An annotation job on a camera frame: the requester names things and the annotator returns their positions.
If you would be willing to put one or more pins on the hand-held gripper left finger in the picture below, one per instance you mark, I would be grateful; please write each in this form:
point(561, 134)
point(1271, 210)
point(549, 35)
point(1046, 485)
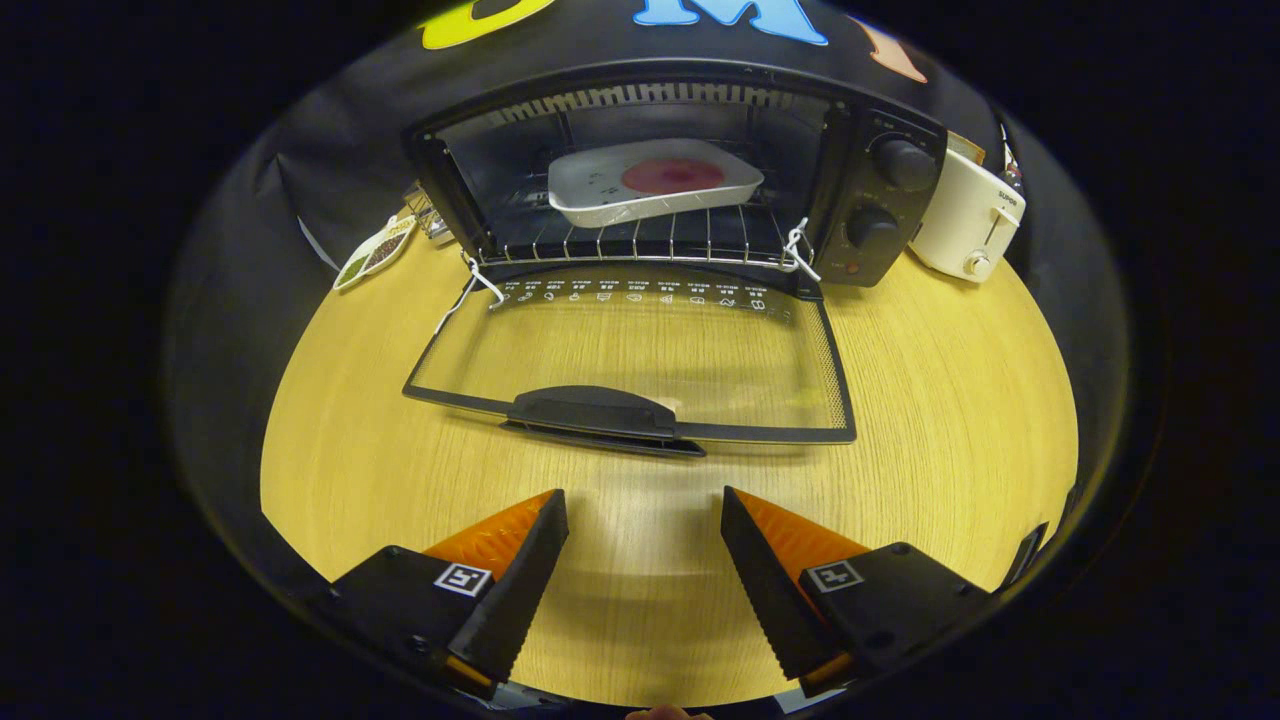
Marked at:
point(515, 600)

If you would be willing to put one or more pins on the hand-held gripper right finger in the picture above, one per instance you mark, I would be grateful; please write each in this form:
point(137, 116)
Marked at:
point(770, 600)

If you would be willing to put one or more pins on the white square food plate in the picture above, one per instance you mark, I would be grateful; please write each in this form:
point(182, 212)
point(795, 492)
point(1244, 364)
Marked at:
point(590, 185)

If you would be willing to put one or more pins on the pink ham slice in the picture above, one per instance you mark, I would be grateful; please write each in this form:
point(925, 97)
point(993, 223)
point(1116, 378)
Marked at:
point(672, 176)

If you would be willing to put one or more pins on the black toaster oven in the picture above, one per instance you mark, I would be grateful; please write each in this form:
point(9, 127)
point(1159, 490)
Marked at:
point(905, 165)

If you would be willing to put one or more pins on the metal oven rack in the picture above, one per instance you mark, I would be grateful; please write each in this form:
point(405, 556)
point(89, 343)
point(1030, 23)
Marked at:
point(640, 242)

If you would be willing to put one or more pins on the white pop-up toaster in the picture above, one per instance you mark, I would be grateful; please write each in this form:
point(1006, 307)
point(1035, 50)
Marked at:
point(960, 220)

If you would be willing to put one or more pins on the black table clamp block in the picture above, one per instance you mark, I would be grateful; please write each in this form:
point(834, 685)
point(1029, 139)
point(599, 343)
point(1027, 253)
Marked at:
point(1025, 555)

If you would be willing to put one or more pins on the white divided bean dish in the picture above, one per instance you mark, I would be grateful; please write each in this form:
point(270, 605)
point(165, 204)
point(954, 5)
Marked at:
point(375, 255)

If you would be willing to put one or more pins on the brown bread slice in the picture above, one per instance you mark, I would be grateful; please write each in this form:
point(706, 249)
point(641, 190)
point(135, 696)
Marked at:
point(965, 148)

